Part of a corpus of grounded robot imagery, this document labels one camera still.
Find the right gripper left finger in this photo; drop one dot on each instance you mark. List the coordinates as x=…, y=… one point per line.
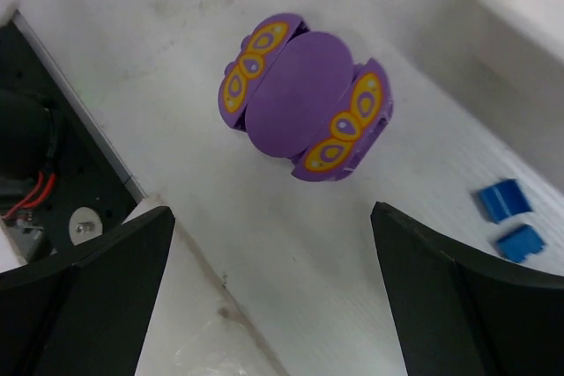
x=86, y=310

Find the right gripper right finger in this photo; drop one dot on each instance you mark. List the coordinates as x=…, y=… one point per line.
x=460, y=311

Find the purple butterfly lego assembly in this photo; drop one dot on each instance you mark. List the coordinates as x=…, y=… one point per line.
x=299, y=95

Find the small blue lego brick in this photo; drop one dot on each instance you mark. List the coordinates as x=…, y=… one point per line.
x=517, y=245
x=503, y=200

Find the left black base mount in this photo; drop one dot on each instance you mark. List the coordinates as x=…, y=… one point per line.
x=52, y=165

